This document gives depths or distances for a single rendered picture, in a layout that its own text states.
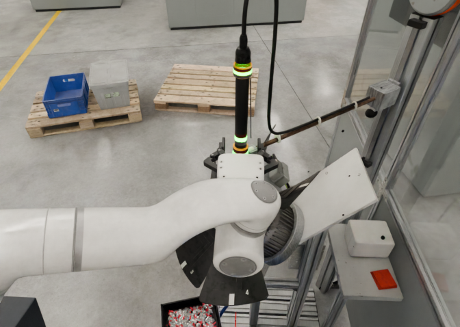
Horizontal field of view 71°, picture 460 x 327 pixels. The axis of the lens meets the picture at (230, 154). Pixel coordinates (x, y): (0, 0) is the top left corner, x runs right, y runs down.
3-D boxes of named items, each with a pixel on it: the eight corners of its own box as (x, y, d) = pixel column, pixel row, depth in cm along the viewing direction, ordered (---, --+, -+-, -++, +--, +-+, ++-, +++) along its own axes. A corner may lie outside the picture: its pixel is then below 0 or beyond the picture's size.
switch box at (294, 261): (317, 270, 163) (326, 245, 149) (287, 269, 164) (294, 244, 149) (315, 254, 170) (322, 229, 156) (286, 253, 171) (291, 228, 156)
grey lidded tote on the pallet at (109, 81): (131, 82, 412) (126, 58, 391) (134, 107, 368) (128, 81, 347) (97, 87, 404) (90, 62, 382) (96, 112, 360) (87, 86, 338)
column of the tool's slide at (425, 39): (321, 280, 224) (422, 9, 107) (329, 289, 219) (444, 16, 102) (315, 284, 222) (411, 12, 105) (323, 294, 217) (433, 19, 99)
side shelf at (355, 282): (374, 228, 157) (376, 224, 155) (401, 302, 130) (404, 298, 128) (325, 226, 158) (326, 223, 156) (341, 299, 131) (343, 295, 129)
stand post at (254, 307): (255, 319, 205) (266, 234, 145) (256, 334, 198) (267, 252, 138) (248, 319, 205) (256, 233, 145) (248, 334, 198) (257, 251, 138)
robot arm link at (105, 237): (79, 161, 42) (274, 169, 55) (74, 230, 52) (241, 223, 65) (75, 218, 36) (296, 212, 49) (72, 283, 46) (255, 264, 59)
